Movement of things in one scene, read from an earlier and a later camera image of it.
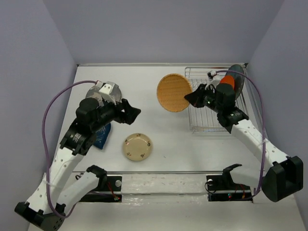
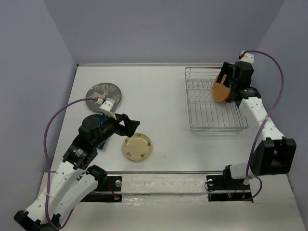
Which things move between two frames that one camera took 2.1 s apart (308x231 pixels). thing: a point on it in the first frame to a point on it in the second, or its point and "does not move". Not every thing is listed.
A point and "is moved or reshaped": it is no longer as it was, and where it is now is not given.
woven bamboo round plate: [171, 91] is moved or reshaped
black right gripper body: [209, 99] to [233, 85]
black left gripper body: [109, 112] to [109, 129]
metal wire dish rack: [205, 119] does not move
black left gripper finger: [131, 112] to [130, 127]
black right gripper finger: [194, 97] to [227, 69]
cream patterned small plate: [137, 147] does not move
